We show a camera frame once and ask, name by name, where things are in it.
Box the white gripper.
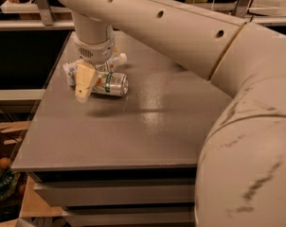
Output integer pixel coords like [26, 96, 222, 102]
[74, 35, 120, 103]

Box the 7up soda can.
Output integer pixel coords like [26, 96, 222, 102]
[92, 72, 129, 96]

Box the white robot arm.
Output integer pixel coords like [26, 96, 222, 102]
[59, 0, 286, 227]

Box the clear plastic water bottle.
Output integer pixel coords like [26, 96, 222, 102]
[63, 53, 128, 86]

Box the grey drawer cabinet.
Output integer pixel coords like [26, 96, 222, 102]
[13, 32, 231, 227]

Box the orange fruit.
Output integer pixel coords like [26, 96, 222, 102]
[0, 157, 11, 169]

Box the green snack bag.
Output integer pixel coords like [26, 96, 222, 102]
[0, 167, 20, 202]

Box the metal shelf rail frame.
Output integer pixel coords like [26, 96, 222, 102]
[0, 0, 286, 32]

